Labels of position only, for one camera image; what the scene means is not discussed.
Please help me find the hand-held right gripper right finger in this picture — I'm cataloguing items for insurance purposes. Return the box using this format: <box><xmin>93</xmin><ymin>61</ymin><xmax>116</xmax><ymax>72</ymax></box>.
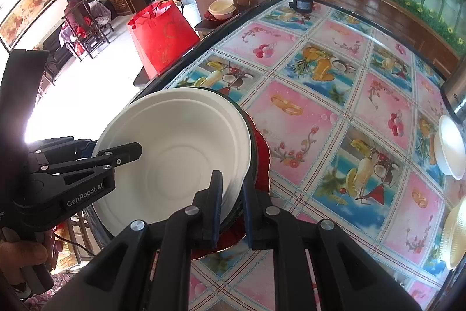
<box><xmin>242</xmin><ymin>175</ymin><xmax>423</xmax><ymax>311</ymax></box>

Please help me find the dark green plastic bowl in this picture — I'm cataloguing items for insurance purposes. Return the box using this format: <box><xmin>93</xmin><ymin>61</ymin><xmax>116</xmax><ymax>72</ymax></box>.
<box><xmin>198</xmin><ymin>87</ymin><xmax>255</xmax><ymax>229</ymax></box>

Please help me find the small red plate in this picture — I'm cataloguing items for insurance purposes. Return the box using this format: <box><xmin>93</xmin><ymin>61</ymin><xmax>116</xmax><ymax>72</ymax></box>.
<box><xmin>204</xmin><ymin>7</ymin><xmax>240</xmax><ymax>22</ymax></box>

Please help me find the dark wooden stool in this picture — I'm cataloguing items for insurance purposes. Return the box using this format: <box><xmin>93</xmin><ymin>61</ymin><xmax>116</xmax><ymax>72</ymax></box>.
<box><xmin>195</xmin><ymin>13</ymin><xmax>241</xmax><ymax>39</ymax></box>

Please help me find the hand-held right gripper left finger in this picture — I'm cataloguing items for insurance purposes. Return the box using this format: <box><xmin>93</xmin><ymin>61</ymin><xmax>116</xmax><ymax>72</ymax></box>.
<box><xmin>44</xmin><ymin>170</ymin><xmax>224</xmax><ymax>311</ymax></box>

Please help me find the white waste bin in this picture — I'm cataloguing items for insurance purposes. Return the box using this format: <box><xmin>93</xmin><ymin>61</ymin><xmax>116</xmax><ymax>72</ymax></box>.
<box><xmin>180</xmin><ymin>0</ymin><xmax>203</xmax><ymax>28</ymax></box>

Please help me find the person's left hand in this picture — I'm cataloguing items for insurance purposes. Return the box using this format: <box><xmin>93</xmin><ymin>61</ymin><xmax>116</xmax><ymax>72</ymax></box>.
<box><xmin>0</xmin><ymin>240</ymin><xmax>49</xmax><ymax>299</ymax></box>

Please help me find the red gift bag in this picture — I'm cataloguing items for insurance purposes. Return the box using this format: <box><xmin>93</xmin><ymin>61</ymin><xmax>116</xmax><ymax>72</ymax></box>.
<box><xmin>127</xmin><ymin>0</ymin><xmax>201</xmax><ymax>79</ymax></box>

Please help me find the cream plastic bowl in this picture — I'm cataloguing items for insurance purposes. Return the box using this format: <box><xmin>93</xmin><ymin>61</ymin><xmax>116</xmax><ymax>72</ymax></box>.
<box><xmin>208</xmin><ymin>0</ymin><xmax>235</xmax><ymax>20</ymax></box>

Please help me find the white paper bowl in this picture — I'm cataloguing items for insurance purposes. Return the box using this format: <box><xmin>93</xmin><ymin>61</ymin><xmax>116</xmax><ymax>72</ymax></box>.
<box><xmin>433</xmin><ymin>114</ymin><xmax>466</xmax><ymax>180</ymax></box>
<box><xmin>91</xmin><ymin>87</ymin><xmax>253</xmax><ymax>238</ymax></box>

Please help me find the fruit print tablecloth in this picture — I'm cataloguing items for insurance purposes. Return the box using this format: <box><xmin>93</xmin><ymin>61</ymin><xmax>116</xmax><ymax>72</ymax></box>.
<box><xmin>129</xmin><ymin>0</ymin><xmax>452</xmax><ymax>311</ymax></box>

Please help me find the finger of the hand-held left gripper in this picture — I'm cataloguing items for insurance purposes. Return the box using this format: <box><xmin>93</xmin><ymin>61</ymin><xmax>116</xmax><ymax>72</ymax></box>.
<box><xmin>31</xmin><ymin>142</ymin><xmax>143</xmax><ymax>188</ymax></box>
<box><xmin>26</xmin><ymin>137</ymin><xmax>97</xmax><ymax>163</ymax></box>

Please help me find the framed wall painting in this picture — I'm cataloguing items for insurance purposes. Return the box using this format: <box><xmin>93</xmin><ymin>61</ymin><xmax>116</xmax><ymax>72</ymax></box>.
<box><xmin>0</xmin><ymin>0</ymin><xmax>59</xmax><ymax>50</ymax></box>

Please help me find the stainless steel thermos kettle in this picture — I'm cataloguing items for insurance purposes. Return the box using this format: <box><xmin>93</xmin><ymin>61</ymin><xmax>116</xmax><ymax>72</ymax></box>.
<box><xmin>440</xmin><ymin>50</ymin><xmax>466</xmax><ymax>124</ymax></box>

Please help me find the dark wooden chair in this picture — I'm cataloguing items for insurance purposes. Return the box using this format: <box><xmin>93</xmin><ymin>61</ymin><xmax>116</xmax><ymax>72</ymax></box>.
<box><xmin>63</xmin><ymin>0</ymin><xmax>112</xmax><ymax>61</ymax></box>

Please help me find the black sofa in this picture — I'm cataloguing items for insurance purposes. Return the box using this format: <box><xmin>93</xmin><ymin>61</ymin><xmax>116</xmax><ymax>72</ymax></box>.
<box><xmin>41</xmin><ymin>30</ymin><xmax>75</xmax><ymax>73</ymax></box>

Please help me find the red gold-rimmed scalloped plate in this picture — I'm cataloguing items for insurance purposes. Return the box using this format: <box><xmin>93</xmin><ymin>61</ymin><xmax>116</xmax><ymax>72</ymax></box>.
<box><xmin>189</xmin><ymin>110</ymin><xmax>272</xmax><ymax>261</ymax></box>

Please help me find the cream disposable bowl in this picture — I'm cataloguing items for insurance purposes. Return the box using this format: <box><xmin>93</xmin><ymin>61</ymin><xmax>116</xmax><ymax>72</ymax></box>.
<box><xmin>439</xmin><ymin>196</ymin><xmax>466</xmax><ymax>271</ymax></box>

